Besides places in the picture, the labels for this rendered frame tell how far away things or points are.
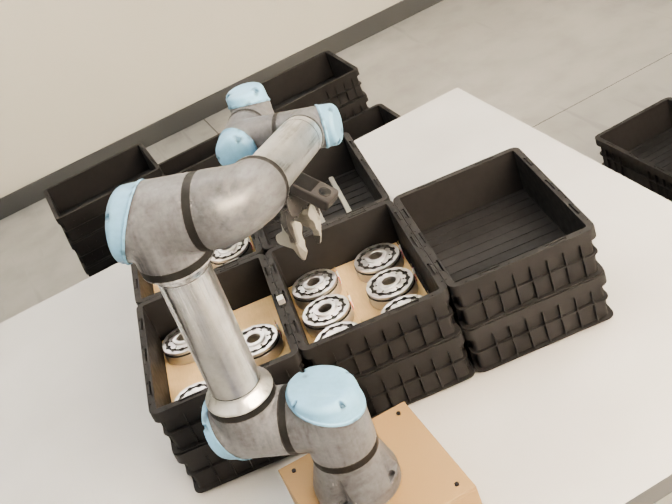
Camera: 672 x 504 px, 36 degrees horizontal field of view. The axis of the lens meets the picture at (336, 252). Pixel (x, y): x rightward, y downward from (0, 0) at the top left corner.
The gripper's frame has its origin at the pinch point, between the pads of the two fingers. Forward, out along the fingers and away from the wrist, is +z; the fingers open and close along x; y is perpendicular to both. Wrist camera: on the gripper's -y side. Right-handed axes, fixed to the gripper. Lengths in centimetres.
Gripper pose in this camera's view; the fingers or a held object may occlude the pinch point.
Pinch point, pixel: (313, 246)
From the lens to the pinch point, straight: 206.4
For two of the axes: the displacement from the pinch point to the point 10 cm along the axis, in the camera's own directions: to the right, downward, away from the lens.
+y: -8.1, -0.5, 5.8
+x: -5.0, 5.8, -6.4
